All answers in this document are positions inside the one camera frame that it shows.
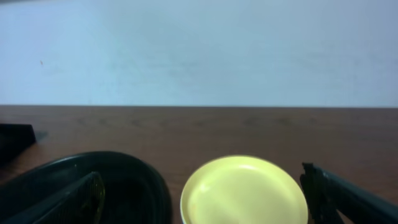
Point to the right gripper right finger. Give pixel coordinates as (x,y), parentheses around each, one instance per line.
(328,196)

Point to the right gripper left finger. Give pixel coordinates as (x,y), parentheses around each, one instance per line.
(80,202)

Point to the yellow plate with stain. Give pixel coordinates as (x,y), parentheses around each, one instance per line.
(241,190)

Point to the round black tray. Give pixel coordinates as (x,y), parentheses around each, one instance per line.
(134,191)

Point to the black rectangular water basin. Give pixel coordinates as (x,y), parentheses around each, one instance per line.
(15,138)

